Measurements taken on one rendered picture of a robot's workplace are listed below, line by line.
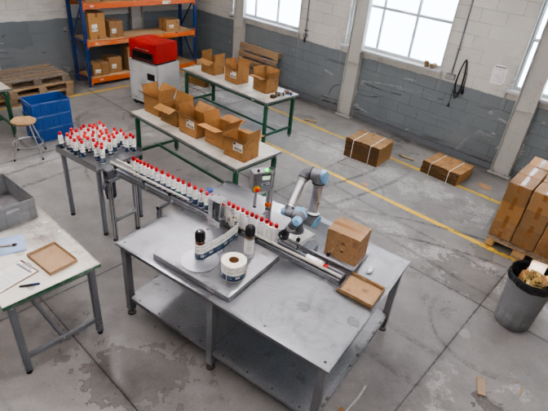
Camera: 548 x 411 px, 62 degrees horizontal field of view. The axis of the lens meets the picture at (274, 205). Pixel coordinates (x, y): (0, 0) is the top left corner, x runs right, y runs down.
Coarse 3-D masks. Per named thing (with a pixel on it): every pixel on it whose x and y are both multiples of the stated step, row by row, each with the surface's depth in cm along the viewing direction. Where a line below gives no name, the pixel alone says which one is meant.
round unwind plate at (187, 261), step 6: (186, 252) 377; (192, 252) 378; (186, 258) 371; (192, 258) 372; (210, 258) 374; (216, 258) 375; (186, 264) 364; (192, 264) 365; (198, 264) 366; (204, 264) 366; (210, 264) 367; (216, 264) 368; (192, 270) 359; (198, 270) 360; (204, 270) 361
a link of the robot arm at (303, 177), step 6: (306, 168) 389; (300, 174) 390; (306, 174) 387; (300, 180) 388; (306, 180) 389; (294, 186) 390; (300, 186) 387; (294, 192) 386; (300, 192) 388; (294, 198) 385; (288, 204) 385; (294, 204) 386; (282, 210) 385; (288, 210) 383; (288, 216) 384
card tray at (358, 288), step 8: (352, 272) 379; (352, 280) 375; (360, 280) 376; (368, 280) 373; (344, 288) 366; (352, 288) 367; (360, 288) 368; (368, 288) 368; (376, 288) 369; (384, 288) 365; (352, 296) 355; (360, 296) 360; (368, 296) 360; (376, 296) 361; (368, 304) 349
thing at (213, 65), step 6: (204, 54) 834; (210, 54) 846; (222, 54) 821; (198, 60) 828; (204, 60) 824; (210, 60) 854; (216, 60) 818; (222, 60) 829; (204, 66) 835; (210, 66) 825; (216, 66) 824; (222, 66) 835; (204, 72) 841; (210, 72) 830; (216, 72) 830; (222, 72) 841
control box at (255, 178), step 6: (258, 168) 389; (264, 168) 390; (252, 174) 384; (258, 174) 382; (264, 174) 384; (270, 174) 386; (252, 180) 386; (258, 180) 385; (264, 180) 387; (270, 180) 389; (252, 186) 388; (258, 186) 388; (264, 186) 390; (270, 186) 393
